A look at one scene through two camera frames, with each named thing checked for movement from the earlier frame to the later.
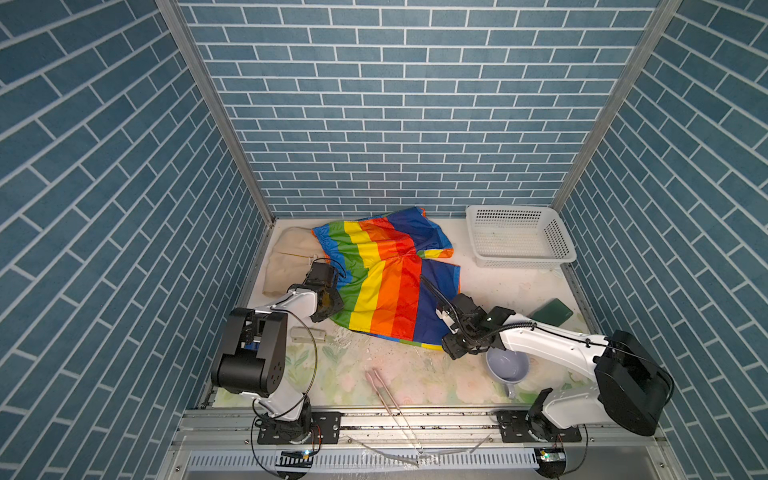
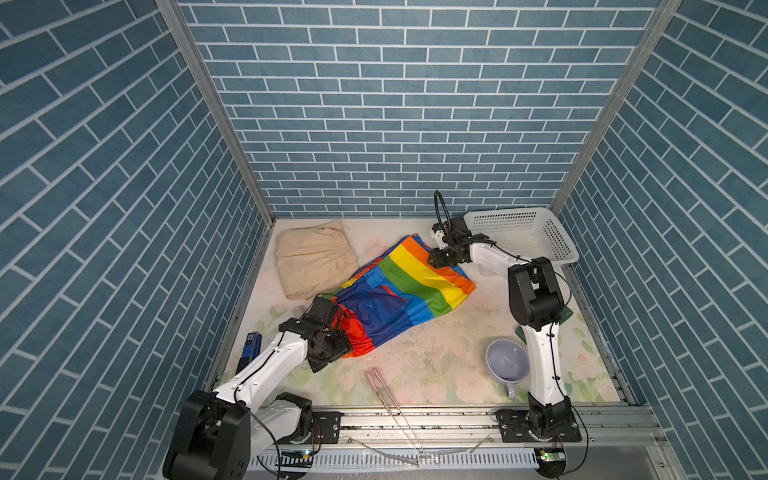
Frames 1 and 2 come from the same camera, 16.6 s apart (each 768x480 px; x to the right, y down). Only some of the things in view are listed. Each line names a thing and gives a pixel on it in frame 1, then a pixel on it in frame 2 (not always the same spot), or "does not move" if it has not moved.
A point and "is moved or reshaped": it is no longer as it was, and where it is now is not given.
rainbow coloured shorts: [389, 290] is moved or reshaped
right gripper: [450, 348] -> [436, 258]
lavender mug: [508, 367] does not move
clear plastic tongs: [368, 375] does not move
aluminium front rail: [419, 429] does not move
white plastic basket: [519, 237] does not move
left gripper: [338, 303] -> [343, 345]
